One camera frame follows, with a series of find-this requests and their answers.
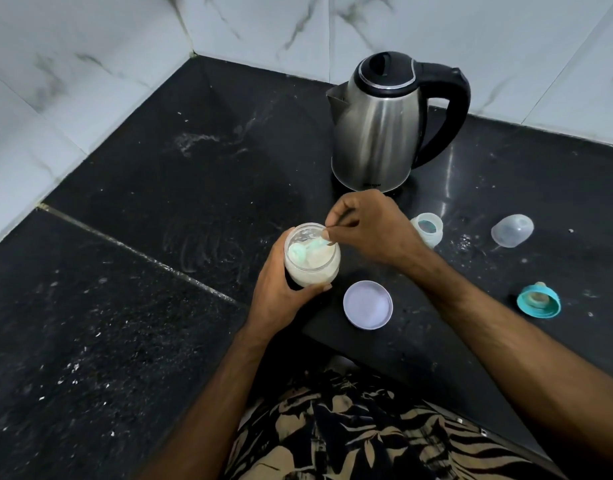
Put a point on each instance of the person's right hand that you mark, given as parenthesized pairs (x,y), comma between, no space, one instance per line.
(381,229)

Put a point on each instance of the person's left hand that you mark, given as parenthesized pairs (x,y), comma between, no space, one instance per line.
(271,299)

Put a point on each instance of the clear baby bottle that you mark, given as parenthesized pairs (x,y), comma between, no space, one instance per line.
(429,232)

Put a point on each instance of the glass jar of white powder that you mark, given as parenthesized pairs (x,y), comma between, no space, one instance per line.
(311,272)

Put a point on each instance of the small teal measuring scoop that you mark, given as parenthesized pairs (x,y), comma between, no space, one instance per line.
(299,250)

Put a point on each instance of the white jar lid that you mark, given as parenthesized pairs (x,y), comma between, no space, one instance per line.
(368,304)

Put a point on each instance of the clear dome bottle cap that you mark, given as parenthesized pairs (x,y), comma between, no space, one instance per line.
(511,230)

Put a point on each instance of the person's left forearm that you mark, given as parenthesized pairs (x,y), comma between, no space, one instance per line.
(216,409)

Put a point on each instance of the person's right forearm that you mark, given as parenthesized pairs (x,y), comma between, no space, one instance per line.
(526,354)

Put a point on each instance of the steel electric kettle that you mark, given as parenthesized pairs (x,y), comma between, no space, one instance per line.
(381,134)

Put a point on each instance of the leaf patterned shorts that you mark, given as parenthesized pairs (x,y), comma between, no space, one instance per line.
(376,434)

